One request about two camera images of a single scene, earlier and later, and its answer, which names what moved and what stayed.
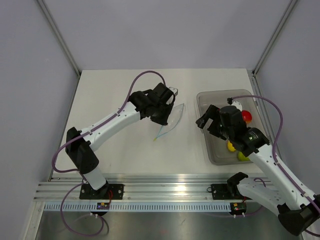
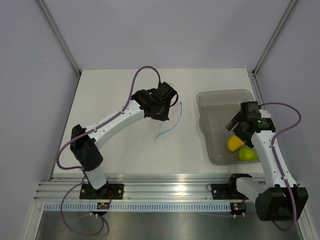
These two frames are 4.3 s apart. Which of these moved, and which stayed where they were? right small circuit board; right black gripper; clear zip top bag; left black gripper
Moved: right black gripper
Stayed: clear zip top bag; right small circuit board; left black gripper
